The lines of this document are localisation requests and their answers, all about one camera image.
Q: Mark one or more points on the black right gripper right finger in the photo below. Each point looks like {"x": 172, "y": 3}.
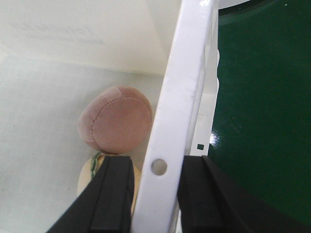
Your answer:
{"x": 211, "y": 202}

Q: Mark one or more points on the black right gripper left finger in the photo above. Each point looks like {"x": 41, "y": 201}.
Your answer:
{"x": 105, "y": 204}

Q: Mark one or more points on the yellow plush fruit toy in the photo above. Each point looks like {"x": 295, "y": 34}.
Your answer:
{"x": 92, "y": 166}

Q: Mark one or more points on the pink plush ball toy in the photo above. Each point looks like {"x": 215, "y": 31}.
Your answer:
{"x": 116, "y": 121}

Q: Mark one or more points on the white plastic tote box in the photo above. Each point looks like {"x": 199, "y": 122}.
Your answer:
{"x": 56, "y": 56}

